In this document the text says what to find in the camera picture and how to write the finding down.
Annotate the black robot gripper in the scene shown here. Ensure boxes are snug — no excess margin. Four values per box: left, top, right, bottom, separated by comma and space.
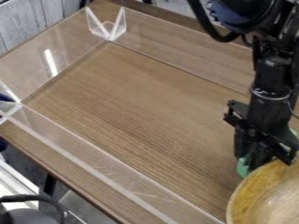
225, 96, 299, 172

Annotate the green rectangular block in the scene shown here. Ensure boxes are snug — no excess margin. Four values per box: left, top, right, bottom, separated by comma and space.
237, 129, 299, 179

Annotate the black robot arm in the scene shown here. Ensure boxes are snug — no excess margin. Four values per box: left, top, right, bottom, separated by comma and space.
187, 0, 299, 177

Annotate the brown wooden bowl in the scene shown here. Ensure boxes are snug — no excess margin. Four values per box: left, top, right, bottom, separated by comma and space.
226, 159, 299, 224

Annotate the grey metal plate with screw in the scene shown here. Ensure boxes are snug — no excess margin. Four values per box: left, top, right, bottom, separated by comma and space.
54, 190, 117, 224

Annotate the black table leg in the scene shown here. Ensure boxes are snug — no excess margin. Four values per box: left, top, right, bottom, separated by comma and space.
43, 174, 58, 196

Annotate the blue object at left edge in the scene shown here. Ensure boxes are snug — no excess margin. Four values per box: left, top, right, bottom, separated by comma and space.
0, 93, 15, 102

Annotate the clear acrylic corner bracket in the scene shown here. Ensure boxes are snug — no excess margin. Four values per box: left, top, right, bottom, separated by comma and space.
84, 7, 127, 41

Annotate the clear acrylic front wall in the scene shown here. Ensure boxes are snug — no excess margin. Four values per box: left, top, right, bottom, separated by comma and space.
0, 91, 225, 224

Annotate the black cable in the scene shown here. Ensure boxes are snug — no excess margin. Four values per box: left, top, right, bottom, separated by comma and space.
0, 193, 68, 224

